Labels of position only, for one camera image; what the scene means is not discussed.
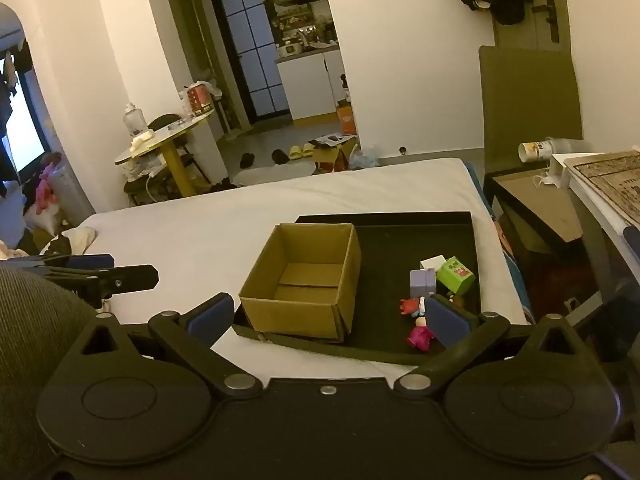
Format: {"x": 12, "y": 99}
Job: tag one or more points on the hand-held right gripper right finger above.
{"x": 447, "y": 322}

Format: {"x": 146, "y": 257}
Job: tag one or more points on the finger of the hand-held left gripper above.
{"x": 90, "y": 261}
{"x": 130, "y": 277}

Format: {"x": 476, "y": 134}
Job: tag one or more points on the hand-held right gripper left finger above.
{"x": 212, "y": 317}

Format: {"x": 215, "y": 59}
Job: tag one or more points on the pink toy figure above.
{"x": 420, "y": 337}

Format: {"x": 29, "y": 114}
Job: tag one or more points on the red and blue toy figure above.
{"x": 410, "y": 306}

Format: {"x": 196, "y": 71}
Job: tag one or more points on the green cube box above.
{"x": 455, "y": 275}

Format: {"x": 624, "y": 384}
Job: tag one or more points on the purple cube toy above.
{"x": 420, "y": 282}

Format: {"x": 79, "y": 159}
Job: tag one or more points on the black tray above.
{"x": 385, "y": 280}

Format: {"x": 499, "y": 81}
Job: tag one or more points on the small cardboard box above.
{"x": 300, "y": 310}

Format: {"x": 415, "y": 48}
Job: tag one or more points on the person's left forearm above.
{"x": 30, "y": 350}

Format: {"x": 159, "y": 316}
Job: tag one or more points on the brown toy figure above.
{"x": 456, "y": 300}

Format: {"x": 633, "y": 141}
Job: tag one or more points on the white crumpled cloth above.
{"x": 80, "y": 239}

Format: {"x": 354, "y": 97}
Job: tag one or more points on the white charger cube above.
{"x": 432, "y": 262}

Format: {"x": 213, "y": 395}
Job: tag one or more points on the pink plush toy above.
{"x": 46, "y": 190}

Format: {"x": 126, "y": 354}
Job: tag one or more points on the white bed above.
{"x": 200, "y": 230}

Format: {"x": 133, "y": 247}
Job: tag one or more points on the round table with yellow leg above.
{"x": 172, "y": 160}

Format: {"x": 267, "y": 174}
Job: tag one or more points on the black side table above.
{"x": 535, "y": 205}

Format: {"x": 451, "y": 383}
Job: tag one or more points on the clear plastic bottle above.
{"x": 135, "y": 120}

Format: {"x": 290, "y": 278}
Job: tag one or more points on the bright window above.
{"x": 20, "y": 125}

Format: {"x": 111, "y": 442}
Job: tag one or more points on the black slipper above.
{"x": 280, "y": 156}
{"x": 247, "y": 160}

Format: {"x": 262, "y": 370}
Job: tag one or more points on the small white object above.
{"x": 547, "y": 180}

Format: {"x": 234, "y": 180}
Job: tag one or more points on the clear plastic bag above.
{"x": 362, "y": 160}

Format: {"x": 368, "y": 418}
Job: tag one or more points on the white desk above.
{"x": 600, "y": 220}

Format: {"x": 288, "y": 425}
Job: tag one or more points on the yellow slipper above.
{"x": 295, "y": 152}
{"x": 308, "y": 150}

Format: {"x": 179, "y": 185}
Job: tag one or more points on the printed paper cup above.
{"x": 532, "y": 151}

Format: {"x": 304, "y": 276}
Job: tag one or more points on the red patterned box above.
{"x": 198, "y": 99}

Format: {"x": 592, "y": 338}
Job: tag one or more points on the brown shipping carton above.
{"x": 330, "y": 157}

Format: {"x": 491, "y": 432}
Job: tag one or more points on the patterned grey board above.
{"x": 610, "y": 180}

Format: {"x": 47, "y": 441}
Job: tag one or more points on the orange box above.
{"x": 346, "y": 120}

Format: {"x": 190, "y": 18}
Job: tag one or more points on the olive flat board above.
{"x": 530, "y": 100}

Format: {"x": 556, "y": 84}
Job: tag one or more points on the white kitchen cabinet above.
{"x": 307, "y": 85}

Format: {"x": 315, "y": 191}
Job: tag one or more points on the black framed glass door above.
{"x": 250, "y": 55}

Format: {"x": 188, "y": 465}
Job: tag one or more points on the dark bottle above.
{"x": 343, "y": 82}

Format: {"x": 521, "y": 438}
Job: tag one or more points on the olive door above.
{"x": 520, "y": 35}

